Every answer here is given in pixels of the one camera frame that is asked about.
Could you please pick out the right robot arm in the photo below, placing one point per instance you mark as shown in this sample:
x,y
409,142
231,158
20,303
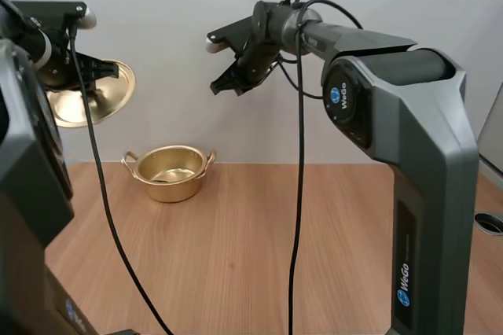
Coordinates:
x,y
424,122

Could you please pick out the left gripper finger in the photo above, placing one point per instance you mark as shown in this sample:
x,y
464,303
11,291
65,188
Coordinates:
x,y
107,69

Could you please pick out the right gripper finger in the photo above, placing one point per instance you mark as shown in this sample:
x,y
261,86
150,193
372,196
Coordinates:
x,y
243,85
225,80

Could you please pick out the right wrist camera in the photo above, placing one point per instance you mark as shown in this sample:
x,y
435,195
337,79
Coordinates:
x,y
232,32

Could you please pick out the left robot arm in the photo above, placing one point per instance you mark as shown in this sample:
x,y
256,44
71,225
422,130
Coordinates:
x,y
23,177

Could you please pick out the gold pot lid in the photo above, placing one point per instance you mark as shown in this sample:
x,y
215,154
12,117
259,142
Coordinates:
x,y
114,95

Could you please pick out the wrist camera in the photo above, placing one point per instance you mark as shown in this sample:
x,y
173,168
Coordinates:
x,y
49,8
232,32

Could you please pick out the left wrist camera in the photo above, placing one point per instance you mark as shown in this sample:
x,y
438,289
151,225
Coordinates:
x,y
49,8

